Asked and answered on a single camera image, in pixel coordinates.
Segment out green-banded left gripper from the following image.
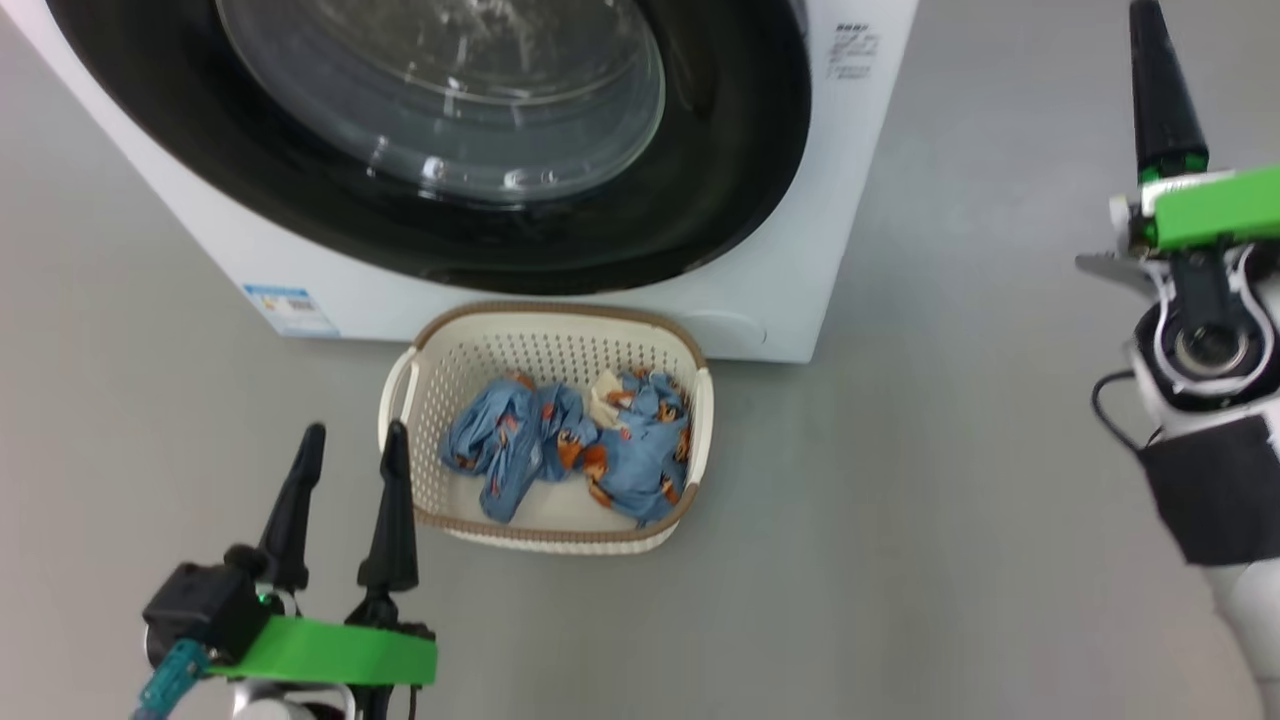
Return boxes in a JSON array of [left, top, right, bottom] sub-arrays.
[[208, 420, 438, 720]]

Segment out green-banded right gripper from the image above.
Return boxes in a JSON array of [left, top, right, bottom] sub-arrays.
[[1075, 0, 1280, 413]]

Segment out blue bear-print trousers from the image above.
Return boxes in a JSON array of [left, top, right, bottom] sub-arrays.
[[441, 375, 603, 525]]

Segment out black round glass washer door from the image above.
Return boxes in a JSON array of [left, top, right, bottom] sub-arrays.
[[45, 0, 813, 296]]

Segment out cream perforated laundry basket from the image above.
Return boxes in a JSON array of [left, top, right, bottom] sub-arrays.
[[378, 302, 715, 556]]

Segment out white front-load washing machine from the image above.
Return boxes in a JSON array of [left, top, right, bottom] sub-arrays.
[[0, 0, 921, 363]]

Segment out blue energy label sticker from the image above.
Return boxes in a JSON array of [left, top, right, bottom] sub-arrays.
[[243, 284, 341, 339]]

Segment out black text sticker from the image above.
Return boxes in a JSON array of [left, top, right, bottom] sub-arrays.
[[828, 22, 881, 81]]

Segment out round filter cover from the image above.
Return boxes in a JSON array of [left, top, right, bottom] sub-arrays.
[[688, 308, 769, 353]]

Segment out teal cable connector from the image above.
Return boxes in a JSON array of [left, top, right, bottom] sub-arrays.
[[133, 640, 209, 720]]

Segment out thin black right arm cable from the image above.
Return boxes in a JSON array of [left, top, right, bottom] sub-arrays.
[[1092, 370, 1161, 453]]

